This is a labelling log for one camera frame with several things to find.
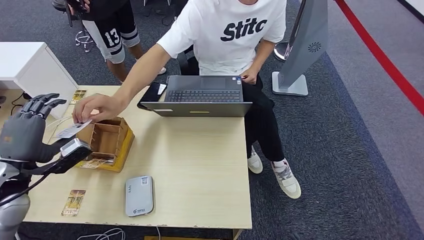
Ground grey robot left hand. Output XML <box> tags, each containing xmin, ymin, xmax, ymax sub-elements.
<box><xmin>0</xmin><ymin>93</ymin><xmax>75</xmax><ymax>164</ymax></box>

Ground person's right hand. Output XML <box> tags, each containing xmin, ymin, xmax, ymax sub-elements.
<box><xmin>72</xmin><ymin>93</ymin><xmax>129</xmax><ymax>125</ymax></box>

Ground person's left hand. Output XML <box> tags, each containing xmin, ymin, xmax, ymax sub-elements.
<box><xmin>240</xmin><ymin>66</ymin><xmax>259</xmax><ymax>85</ymax></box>

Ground white ID card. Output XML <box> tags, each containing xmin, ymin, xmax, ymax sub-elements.
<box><xmin>52</xmin><ymin>119</ymin><xmax>93</xmax><ymax>140</ymax></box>

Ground person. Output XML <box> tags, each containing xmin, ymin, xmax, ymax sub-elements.
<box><xmin>72</xmin><ymin>0</ymin><xmax>302</xmax><ymax>200</ymax></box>
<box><xmin>66</xmin><ymin>0</ymin><xmax>168</xmax><ymax>84</ymax></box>

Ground grey card reader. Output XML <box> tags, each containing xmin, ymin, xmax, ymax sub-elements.
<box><xmin>125</xmin><ymin>175</ymin><xmax>155</xmax><ymax>218</ymax></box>

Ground light wood desk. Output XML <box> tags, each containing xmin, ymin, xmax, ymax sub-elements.
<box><xmin>23</xmin><ymin>85</ymin><xmax>253</xmax><ymax>240</ymax></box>
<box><xmin>0</xmin><ymin>88</ymin><xmax>77</xmax><ymax>220</ymax></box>

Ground chrome stanchion base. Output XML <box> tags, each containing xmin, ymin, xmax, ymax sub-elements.
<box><xmin>273</xmin><ymin>42</ymin><xmax>294</xmax><ymax>63</ymax></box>

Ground grey laptop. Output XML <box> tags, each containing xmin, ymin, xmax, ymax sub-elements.
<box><xmin>140</xmin><ymin>75</ymin><xmax>253</xmax><ymax>118</ymax></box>

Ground black smartphone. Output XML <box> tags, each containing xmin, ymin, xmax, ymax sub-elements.
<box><xmin>137</xmin><ymin>82</ymin><xmax>168</xmax><ymax>111</ymax></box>

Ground grey kiosk stand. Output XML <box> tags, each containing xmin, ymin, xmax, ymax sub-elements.
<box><xmin>272</xmin><ymin>0</ymin><xmax>330</xmax><ymax>97</ymax></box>

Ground black stool chrome base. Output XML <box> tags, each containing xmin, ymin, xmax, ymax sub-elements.
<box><xmin>51</xmin><ymin>0</ymin><xmax>96</xmax><ymax>54</ymax></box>

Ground white cabinet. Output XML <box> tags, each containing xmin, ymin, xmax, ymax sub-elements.
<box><xmin>0</xmin><ymin>42</ymin><xmax>79</xmax><ymax>120</ymax></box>

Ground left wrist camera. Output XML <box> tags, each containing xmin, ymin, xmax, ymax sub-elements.
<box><xmin>18</xmin><ymin>138</ymin><xmax>94</xmax><ymax>176</ymax></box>

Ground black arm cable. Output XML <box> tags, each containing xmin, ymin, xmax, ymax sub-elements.
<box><xmin>0</xmin><ymin>173</ymin><xmax>51</xmax><ymax>207</ymax></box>

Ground white looped cable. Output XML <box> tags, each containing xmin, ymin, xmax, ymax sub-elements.
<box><xmin>76</xmin><ymin>227</ymin><xmax>127</xmax><ymax>240</ymax></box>

